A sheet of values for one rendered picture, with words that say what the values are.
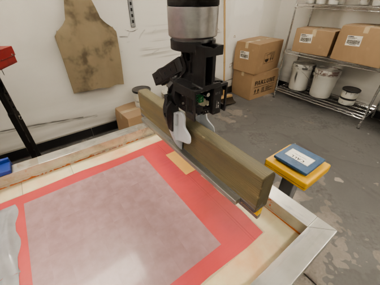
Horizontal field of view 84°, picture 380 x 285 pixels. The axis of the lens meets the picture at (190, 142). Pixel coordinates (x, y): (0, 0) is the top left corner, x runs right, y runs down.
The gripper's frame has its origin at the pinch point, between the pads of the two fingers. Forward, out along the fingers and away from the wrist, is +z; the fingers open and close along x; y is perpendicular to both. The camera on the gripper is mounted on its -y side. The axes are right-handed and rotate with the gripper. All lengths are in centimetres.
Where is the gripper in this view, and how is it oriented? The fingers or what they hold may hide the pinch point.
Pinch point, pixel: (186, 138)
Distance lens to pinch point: 45.7
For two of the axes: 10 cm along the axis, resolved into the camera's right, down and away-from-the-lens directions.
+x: 8.1, -3.4, 4.8
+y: 5.9, 4.6, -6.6
